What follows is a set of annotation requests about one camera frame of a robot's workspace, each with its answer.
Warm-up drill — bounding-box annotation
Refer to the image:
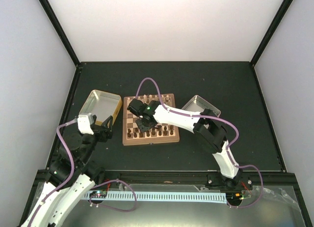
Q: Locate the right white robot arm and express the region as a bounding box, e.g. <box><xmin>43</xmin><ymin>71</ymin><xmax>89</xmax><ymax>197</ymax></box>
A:
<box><xmin>127</xmin><ymin>98</ymin><xmax>242</xmax><ymax>189</ymax></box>

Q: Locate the purple cable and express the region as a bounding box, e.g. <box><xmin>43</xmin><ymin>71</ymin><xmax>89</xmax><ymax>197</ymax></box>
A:
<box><xmin>135</xmin><ymin>77</ymin><xmax>263</xmax><ymax>208</ymax></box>
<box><xmin>26</xmin><ymin>118</ymin><xmax>80</xmax><ymax>225</ymax></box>

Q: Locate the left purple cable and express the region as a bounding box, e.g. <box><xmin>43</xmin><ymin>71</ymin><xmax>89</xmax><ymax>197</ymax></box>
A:
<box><xmin>26</xmin><ymin>118</ymin><xmax>80</xmax><ymax>225</ymax></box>

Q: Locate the wooden chess board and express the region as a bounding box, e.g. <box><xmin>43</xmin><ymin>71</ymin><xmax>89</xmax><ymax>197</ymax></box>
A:
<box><xmin>122</xmin><ymin>96</ymin><xmax>180</xmax><ymax>146</ymax></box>

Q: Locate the black frame post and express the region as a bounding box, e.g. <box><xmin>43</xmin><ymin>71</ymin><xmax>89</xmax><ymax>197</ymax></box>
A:
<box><xmin>250</xmin><ymin>0</ymin><xmax>294</xmax><ymax>67</ymax></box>
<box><xmin>38</xmin><ymin>0</ymin><xmax>80</xmax><ymax>66</ymax></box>

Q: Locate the left circuit board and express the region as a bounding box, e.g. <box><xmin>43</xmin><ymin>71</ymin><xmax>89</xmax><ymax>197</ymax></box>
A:
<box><xmin>89</xmin><ymin>191</ymin><xmax>107</xmax><ymax>199</ymax></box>

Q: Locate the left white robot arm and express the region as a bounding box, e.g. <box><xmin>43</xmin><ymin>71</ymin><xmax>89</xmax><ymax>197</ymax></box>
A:
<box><xmin>22</xmin><ymin>113</ymin><xmax>113</xmax><ymax>227</ymax></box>

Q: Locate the white slotted cable duct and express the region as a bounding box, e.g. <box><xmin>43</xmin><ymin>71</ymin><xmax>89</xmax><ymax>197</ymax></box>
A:
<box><xmin>82</xmin><ymin>191</ymin><xmax>227</xmax><ymax>204</ymax></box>

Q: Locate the right circuit board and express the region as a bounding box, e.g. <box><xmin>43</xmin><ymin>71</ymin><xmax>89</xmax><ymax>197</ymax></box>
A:
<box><xmin>226</xmin><ymin>193</ymin><xmax>251</xmax><ymax>201</ymax></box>

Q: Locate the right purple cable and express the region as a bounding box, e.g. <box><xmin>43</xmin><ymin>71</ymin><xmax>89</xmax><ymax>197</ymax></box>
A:
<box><xmin>135</xmin><ymin>77</ymin><xmax>263</xmax><ymax>208</ymax></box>

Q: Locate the gold metal tin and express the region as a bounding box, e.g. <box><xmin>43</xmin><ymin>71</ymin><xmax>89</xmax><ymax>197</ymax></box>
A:
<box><xmin>79</xmin><ymin>89</ymin><xmax>122</xmax><ymax>125</ymax></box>

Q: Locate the left black frame post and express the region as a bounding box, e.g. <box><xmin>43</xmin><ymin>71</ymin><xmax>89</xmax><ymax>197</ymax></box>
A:
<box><xmin>38</xmin><ymin>0</ymin><xmax>80</xmax><ymax>66</ymax></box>

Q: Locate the circuit board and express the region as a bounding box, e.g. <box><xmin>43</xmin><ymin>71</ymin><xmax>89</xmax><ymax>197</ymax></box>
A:
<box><xmin>226</xmin><ymin>193</ymin><xmax>251</xmax><ymax>201</ymax></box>
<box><xmin>89</xmin><ymin>191</ymin><xmax>107</xmax><ymax>199</ymax></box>

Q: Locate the right black frame post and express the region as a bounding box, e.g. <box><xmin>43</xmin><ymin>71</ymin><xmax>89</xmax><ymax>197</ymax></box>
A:
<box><xmin>250</xmin><ymin>0</ymin><xmax>294</xmax><ymax>67</ymax></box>

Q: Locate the pink metal tin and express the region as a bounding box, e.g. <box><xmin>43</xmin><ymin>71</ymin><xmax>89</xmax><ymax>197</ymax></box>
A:
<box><xmin>182</xmin><ymin>95</ymin><xmax>221</xmax><ymax>117</ymax></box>

